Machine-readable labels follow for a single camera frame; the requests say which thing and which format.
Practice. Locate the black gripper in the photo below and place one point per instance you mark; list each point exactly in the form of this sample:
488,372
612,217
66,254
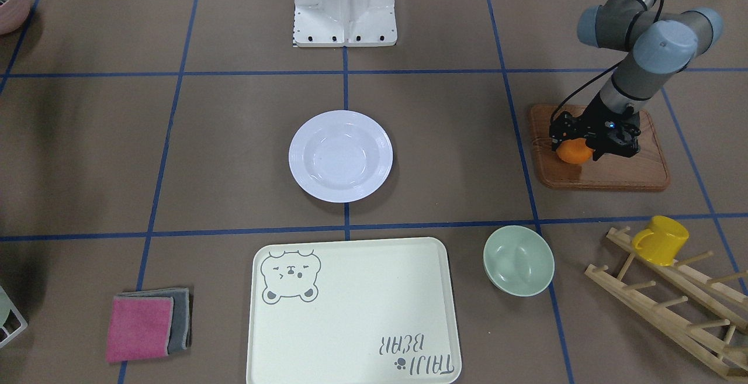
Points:
591,120

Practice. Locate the orange fruit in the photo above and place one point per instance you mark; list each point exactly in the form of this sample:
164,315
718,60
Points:
574,152

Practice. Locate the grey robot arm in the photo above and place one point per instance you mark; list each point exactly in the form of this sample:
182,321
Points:
657,45

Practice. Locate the cream bear tray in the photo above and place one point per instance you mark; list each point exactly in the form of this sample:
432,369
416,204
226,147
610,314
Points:
364,311

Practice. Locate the wooden cutting board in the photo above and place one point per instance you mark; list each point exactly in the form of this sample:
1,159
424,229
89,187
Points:
645,172

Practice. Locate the green bowl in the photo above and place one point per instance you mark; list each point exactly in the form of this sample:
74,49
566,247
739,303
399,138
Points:
518,261

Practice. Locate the yellow mug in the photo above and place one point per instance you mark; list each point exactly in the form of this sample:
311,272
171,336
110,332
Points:
661,240

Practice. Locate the white round plate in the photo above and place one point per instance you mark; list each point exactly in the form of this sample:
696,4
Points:
340,156

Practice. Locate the pink and grey cloth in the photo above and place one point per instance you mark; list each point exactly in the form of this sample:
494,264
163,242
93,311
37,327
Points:
148,324

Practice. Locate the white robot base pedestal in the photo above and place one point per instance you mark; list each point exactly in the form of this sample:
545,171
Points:
344,23

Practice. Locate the white wire cup rack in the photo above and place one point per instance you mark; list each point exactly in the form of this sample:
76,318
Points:
13,322

